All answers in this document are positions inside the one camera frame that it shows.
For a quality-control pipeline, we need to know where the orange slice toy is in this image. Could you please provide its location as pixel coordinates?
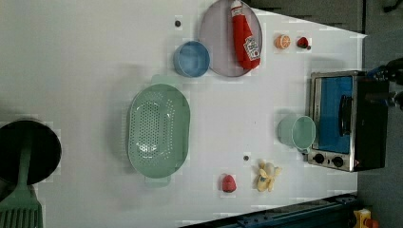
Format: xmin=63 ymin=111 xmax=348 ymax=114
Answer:
xmin=275 ymin=34 xmax=291 ymax=49

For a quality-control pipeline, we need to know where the peeled banana toy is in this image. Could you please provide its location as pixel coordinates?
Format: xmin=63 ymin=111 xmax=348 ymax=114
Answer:
xmin=257 ymin=161 xmax=282 ymax=192

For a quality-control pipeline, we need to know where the green plastic cup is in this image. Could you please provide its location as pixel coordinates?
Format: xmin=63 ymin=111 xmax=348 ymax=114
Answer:
xmin=278 ymin=114 xmax=317 ymax=154

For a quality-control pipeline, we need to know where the red ketchup bottle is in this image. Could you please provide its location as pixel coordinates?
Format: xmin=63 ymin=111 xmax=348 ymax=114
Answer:
xmin=231 ymin=0 xmax=260 ymax=69

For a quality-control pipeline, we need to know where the red strawberry toy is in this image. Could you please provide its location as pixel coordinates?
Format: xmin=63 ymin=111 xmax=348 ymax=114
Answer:
xmin=221 ymin=175 xmax=237 ymax=193

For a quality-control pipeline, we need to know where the small dark red toy fruit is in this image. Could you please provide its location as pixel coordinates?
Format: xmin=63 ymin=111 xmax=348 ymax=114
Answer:
xmin=297 ymin=37 xmax=311 ymax=50

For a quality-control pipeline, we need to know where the black round container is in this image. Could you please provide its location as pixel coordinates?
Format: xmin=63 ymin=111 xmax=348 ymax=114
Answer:
xmin=0 ymin=120 xmax=62 ymax=185

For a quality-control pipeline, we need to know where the blue metal frame rail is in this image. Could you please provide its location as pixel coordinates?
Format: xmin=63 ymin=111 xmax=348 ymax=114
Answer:
xmin=182 ymin=194 xmax=362 ymax=228

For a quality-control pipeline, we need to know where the green plastic spatula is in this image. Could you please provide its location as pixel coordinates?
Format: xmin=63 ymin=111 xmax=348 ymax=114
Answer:
xmin=0 ymin=131 xmax=43 ymax=228

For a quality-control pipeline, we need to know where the yellow red emergency button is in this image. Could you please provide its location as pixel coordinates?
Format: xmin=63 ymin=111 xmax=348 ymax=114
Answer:
xmin=354 ymin=209 xmax=379 ymax=228

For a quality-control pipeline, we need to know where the green oval plastic strainer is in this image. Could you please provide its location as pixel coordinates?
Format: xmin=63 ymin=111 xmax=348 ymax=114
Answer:
xmin=127 ymin=75 xmax=191 ymax=188

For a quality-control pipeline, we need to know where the silver toaster oven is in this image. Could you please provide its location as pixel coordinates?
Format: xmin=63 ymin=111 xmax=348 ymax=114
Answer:
xmin=307 ymin=70 xmax=389 ymax=172

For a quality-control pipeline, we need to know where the round grey plate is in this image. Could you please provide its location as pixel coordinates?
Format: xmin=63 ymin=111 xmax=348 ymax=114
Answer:
xmin=199 ymin=0 xmax=262 ymax=77

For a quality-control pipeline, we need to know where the blue plastic bowl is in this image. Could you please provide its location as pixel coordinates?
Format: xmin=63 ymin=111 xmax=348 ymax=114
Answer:
xmin=173 ymin=41 xmax=210 ymax=78

